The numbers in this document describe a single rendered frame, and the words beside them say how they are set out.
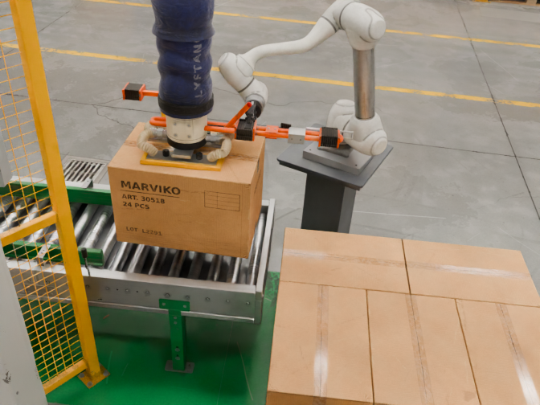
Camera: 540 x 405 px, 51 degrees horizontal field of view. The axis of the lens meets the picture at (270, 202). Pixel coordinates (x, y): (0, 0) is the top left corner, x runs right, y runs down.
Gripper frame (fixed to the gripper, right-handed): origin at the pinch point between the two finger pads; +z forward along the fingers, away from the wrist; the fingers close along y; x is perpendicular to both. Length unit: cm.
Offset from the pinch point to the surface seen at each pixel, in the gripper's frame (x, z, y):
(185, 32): 23.1, 10.3, -43.1
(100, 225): 74, -7, 65
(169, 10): 28, 11, -51
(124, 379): 52, 42, 120
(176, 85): 27.3, 10.3, -22.0
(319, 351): -38, 58, 65
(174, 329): 28, 34, 90
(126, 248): 56, 9, 65
